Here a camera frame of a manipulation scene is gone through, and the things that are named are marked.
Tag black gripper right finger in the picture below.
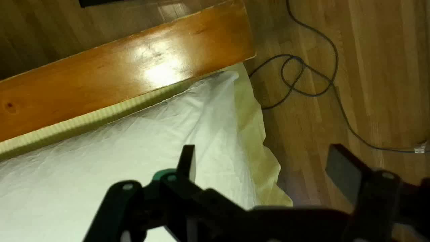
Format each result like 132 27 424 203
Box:
326 143 430 242

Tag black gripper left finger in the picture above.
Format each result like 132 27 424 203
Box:
83 144 253 242

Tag large white pillow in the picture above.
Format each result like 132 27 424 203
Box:
0 66 271 242

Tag white power plug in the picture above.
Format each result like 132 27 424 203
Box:
413 139 430 156

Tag yellow striped bed sheet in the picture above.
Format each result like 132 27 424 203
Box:
0 62 295 209

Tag long black floor cable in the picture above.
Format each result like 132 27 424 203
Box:
248 0 425 156

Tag wooden bunk bed frame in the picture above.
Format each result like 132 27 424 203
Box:
0 0 259 143

